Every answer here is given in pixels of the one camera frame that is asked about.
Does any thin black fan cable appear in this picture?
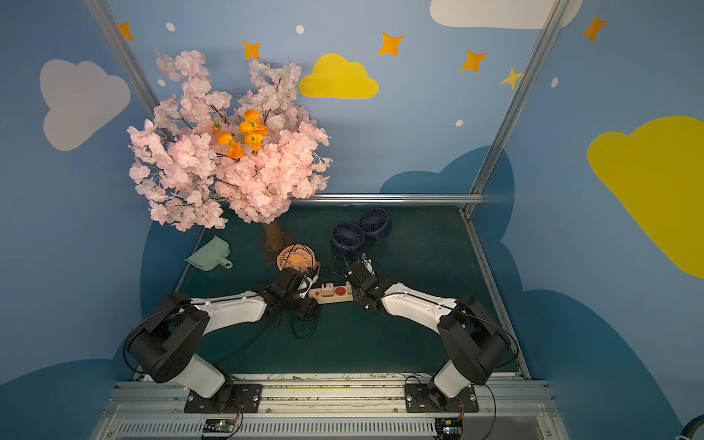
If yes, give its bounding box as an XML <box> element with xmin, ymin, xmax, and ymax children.
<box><xmin>315</xmin><ymin>249</ymin><xmax>381</xmax><ymax>284</ymax></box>

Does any dark blue fan right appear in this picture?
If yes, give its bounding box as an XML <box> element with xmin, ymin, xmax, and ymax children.
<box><xmin>357</xmin><ymin>207</ymin><xmax>392</xmax><ymax>240</ymax></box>

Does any pink artificial blossom tree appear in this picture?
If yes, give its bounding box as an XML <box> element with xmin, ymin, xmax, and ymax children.
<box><xmin>128</xmin><ymin>51</ymin><xmax>332</xmax><ymax>232</ymax></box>

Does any right green circuit board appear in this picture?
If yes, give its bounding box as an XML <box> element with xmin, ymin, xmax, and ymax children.
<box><xmin>434</xmin><ymin>418</ymin><xmax>463</xmax><ymax>440</ymax></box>

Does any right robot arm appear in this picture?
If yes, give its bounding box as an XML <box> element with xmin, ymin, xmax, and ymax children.
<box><xmin>346</xmin><ymin>261</ymin><xmax>514</xmax><ymax>406</ymax></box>

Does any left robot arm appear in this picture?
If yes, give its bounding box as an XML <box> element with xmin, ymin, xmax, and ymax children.
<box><xmin>124</xmin><ymin>268</ymin><xmax>319</xmax><ymax>399</ymax></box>

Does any dark blue fan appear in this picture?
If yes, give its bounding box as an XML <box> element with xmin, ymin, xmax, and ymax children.
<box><xmin>357</xmin><ymin>207</ymin><xmax>392</xmax><ymax>240</ymax></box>
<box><xmin>330</xmin><ymin>223</ymin><xmax>366</xmax><ymax>257</ymax></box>

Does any white red power strip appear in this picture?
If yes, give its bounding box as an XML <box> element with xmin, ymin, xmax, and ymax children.
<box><xmin>309</xmin><ymin>282</ymin><xmax>354</xmax><ymax>304</ymax></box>

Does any orange desk fan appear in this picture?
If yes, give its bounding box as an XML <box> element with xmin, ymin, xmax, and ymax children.
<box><xmin>276</xmin><ymin>244</ymin><xmax>317</xmax><ymax>273</ymax></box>

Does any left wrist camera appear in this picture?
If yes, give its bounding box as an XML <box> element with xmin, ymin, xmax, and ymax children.
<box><xmin>297</xmin><ymin>265</ymin><xmax>321</xmax><ymax>298</ymax></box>

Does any green circuit board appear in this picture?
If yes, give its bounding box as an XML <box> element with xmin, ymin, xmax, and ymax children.
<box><xmin>203</xmin><ymin>419</ymin><xmax>238</xmax><ymax>436</ymax></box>
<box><xmin>434</xmin><ymin>418</ymin><xmax>463</xmax><ymax>440</ymax></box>

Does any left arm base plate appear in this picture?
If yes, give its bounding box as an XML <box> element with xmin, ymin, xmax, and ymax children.
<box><xmin>183</xmin><ymin>383</ymin><xmax>263</xmax><ymax>414</ymax></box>

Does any mint green dustpan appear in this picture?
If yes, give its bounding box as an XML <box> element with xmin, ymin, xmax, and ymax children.
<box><xmin>185</xmin><ymin>236</ymin><xmax>233</xmax><ymax>271</ymax></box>

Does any aluminium rail frame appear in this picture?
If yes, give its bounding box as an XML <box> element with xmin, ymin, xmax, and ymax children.
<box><xmin>93</xmin><ymin>373</ymin><xmax>568</xmax><ymax>439</ymax></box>

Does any left green circuit board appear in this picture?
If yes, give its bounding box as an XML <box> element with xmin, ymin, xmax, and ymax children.
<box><xmin>203</xmin><ymin>419</ymin><xmax>238</xmax><ymax>436</ymax></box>

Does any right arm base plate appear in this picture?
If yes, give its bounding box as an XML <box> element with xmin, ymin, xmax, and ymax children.
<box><xmin>403</xmin><ymin>382</ymin><xmax>480</xmax><ymax>414</ymax></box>

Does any black power strip cable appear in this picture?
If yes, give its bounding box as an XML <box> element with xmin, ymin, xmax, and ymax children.
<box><xmin>213</xmin><ymin>307</ymin><xmax>320</xmax><ymax>367</ymax></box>

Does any dark blue fan left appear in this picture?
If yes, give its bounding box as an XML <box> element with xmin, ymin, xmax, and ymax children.
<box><xmin>330</xmin><ymin>223</ymin><xmax>366</xmax><ymax>257</ymax></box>

